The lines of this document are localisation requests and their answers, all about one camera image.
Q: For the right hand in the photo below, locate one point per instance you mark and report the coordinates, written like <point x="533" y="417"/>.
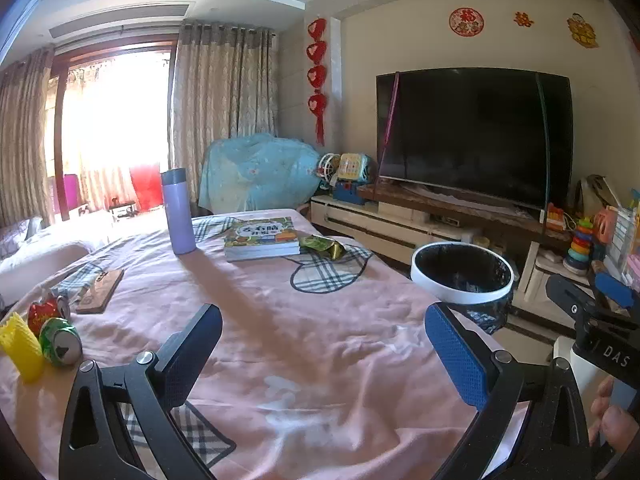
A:
<point x="610" y="421"/>

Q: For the green children's book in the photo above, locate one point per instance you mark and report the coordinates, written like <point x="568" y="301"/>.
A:
<point x="261" y="238"/>

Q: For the green crushed can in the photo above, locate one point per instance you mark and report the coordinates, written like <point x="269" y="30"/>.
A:
<point x="60" y="342"/>

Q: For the light blue covered furniture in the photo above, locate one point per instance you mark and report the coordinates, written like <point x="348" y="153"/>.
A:
<point x="257" y="172"/>

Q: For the red crushed can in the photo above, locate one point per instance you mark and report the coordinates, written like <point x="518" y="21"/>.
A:
<point x="41" y="312"/>

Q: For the pink plaid tablecloth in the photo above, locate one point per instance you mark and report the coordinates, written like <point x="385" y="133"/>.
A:
<point x="323" y="369"/>

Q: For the sofa with pillows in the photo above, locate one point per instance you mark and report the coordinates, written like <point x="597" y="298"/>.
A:
<point x="49" y="251"/>

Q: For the red round wall decal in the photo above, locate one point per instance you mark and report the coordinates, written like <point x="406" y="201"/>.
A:
<point x="466" y="22"/>

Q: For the rainbow stacking ring toy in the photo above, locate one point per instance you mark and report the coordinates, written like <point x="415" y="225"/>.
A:
<point x="578" y="257"/>

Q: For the right beige curtain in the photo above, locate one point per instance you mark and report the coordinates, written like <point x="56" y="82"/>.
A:
<point x="225" y="84"/>

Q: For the white trash bin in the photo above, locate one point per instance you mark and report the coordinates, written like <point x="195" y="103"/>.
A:
<point x="471" y="279"/>

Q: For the black television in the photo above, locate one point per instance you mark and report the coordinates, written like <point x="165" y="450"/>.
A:
<point x="507" y="134"/>

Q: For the purple thermos bottle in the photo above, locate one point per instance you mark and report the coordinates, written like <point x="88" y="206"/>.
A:
<point x="178" y="212"/>

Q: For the toy phone on cabinet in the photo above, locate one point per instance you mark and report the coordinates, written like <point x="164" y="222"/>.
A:
<point x="354" y="167"/>

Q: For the red heart hanging decoration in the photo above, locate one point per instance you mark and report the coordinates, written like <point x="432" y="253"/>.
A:
<point x="316" y="75"/>

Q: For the left beige curtain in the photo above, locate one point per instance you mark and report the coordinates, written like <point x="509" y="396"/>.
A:
<point x="24" y="180"/>

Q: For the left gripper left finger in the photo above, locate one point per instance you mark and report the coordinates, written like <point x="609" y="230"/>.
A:
<point x="95" y="442"/>

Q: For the beige curtain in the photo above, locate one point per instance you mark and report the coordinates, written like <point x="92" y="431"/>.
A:
<point x="225" y="84"/>
<point x="24" y="180"/>

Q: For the green snack wrapper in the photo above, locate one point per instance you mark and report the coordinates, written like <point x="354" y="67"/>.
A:
<point x="323" y="246"/>

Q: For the wooden remote tray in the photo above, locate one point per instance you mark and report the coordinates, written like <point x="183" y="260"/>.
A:
<point x="97" y="296"/>

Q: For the white TV cabinet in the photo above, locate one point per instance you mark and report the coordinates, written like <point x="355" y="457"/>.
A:
<point x="394" y="221"/>

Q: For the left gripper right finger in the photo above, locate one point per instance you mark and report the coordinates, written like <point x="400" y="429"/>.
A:
<point x="529" y="421"/>

